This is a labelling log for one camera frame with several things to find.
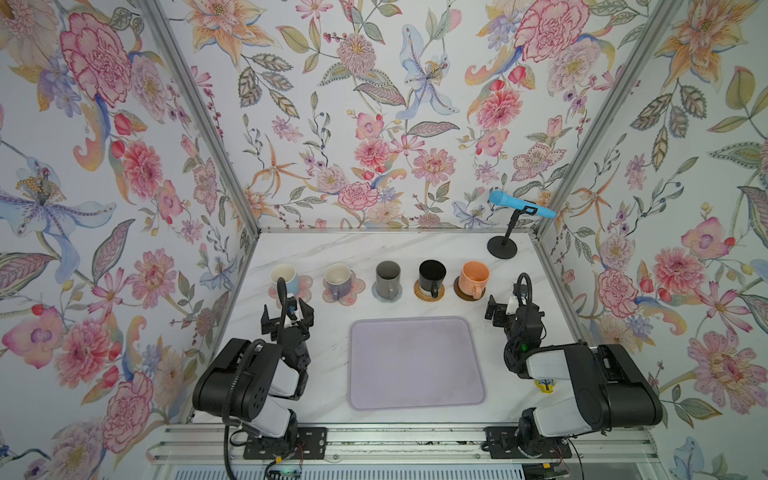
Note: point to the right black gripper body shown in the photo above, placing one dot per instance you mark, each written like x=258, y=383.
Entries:
x=513, y=348

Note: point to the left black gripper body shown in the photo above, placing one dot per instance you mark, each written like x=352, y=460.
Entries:
x=298, y=333

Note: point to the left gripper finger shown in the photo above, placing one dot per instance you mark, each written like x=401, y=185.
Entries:
x=269, y=326
x=307, y=313

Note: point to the pink flower coaster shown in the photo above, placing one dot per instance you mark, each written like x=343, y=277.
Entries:
x=358, y=286
x=306, y=282

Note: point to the light blue mug cream interior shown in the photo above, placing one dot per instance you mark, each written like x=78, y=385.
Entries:
x=289, y=275

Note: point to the orange mug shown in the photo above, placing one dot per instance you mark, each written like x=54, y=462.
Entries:
x=474, y=278

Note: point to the grey mug cream interior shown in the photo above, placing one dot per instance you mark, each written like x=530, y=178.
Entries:
x=338, y=278

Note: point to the brown wooden round coaster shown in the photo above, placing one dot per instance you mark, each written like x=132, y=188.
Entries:
x=465, y=297

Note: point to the grey round patterned coaster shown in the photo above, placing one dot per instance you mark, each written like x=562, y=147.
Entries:
x=390, y=298

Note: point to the black mug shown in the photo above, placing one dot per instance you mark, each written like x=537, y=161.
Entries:
x=432, y=274

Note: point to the dark grey mug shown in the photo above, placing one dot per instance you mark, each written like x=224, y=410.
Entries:
x=388, y=277

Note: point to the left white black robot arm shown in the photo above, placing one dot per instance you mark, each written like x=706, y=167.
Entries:
x=243, y=384

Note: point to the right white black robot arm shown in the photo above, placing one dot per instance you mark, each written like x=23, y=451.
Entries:
x=608, y=390

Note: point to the yellow round sticker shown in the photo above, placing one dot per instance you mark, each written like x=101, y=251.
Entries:
x=546, y=385

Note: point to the black microphone stand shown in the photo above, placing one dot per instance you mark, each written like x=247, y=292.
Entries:
x=503, y=247

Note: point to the lavender rectangular mat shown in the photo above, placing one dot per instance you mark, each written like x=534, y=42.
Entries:
x=408, y=363

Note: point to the blue microphone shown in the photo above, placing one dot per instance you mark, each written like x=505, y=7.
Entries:
x=499, y=198

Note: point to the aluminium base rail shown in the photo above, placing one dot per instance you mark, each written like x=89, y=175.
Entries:
x=378, y=443

